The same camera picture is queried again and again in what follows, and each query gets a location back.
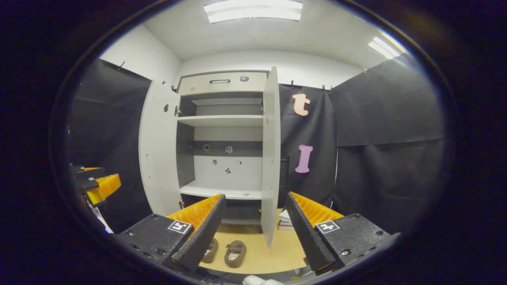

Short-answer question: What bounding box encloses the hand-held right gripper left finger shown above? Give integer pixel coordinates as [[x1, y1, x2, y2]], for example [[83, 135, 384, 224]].
[[115, 193, 227, 274]]

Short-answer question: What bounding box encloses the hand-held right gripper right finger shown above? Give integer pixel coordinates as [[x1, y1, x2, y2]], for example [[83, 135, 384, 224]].
[[285, 192, 400, 276]]

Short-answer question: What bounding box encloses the brown fuzzy shoe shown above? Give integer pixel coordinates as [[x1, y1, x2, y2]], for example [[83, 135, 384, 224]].
[[201, 237, 219, 264], [224, 240, 247, 268]]

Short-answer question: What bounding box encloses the white cabinet door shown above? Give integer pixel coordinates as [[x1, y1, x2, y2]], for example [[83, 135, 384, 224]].
[[260, 66, 282, 248], [139, 80, 183, 217]]

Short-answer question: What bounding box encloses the white shoe cabinet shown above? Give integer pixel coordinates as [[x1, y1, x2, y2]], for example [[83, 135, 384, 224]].
[[139, 66, 282, 248]]

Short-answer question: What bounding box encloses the white cabinet drawer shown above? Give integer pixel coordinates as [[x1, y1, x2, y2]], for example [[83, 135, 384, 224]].
[[177, 70, 270, 96]]

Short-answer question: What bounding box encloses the black backdrop cloth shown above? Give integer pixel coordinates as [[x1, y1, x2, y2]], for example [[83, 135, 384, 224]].
[[67, 59, 153, 234], [277, 53, 446, 235]]

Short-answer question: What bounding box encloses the long ceiling light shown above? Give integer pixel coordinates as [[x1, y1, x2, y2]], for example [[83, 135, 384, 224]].
[[368, 36, 400, 60], [203, 0, 303, 24]]

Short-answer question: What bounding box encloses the black door handle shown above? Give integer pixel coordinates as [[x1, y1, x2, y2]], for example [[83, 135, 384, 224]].
[[280, 154, 290, 198]]

